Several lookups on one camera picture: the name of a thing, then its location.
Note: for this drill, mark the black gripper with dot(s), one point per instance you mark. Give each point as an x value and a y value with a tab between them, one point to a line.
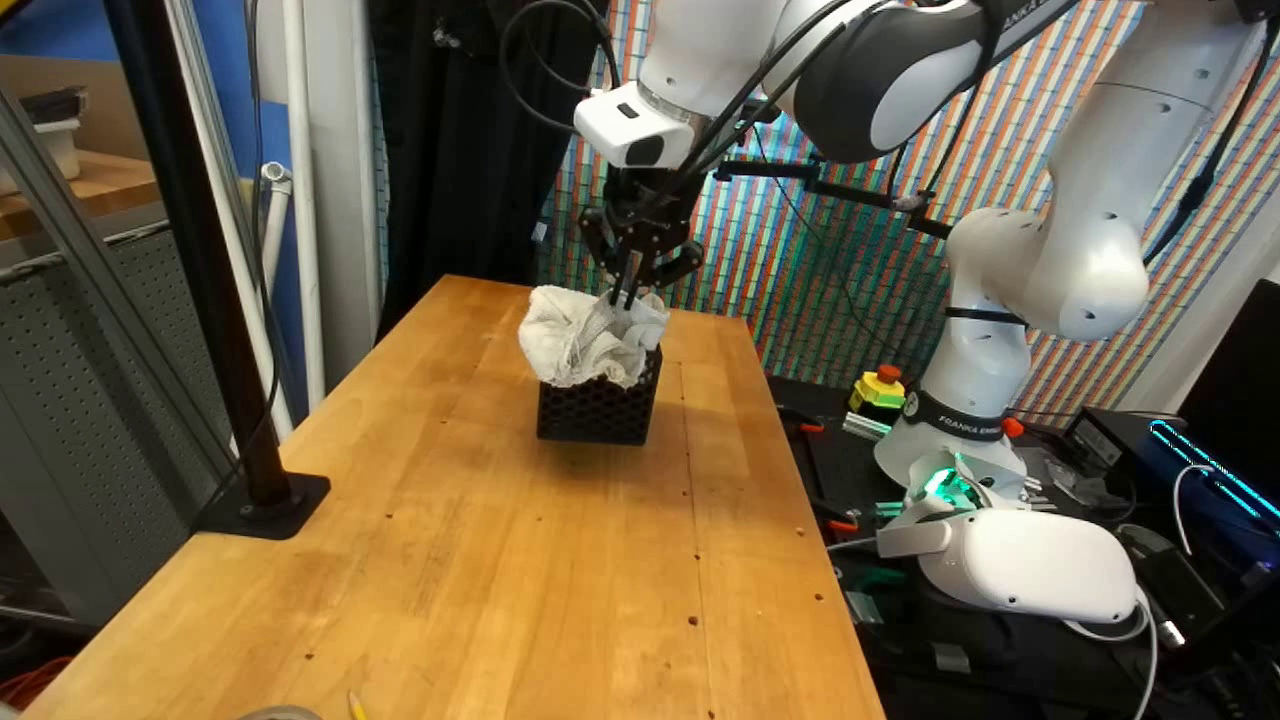
642	232

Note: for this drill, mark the white towel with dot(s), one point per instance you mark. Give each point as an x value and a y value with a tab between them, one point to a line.
573	336

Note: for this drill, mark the black perforated basket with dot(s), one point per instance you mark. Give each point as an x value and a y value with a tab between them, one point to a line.
601	409

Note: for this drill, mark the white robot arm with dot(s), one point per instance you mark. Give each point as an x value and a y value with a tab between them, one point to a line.
862	77

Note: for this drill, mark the red yellow emergency button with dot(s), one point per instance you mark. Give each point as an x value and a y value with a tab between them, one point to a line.
878	392

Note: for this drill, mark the white VR headset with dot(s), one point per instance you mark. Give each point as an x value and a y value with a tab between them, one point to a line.
1021	560

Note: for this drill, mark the black vertical pole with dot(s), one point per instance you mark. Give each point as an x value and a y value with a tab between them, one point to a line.
169	132

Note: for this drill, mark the black pole base plate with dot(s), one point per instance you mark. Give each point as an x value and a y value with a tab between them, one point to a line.
238	513

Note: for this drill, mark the aluminium frame post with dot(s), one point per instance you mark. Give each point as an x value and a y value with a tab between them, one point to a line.
55	207

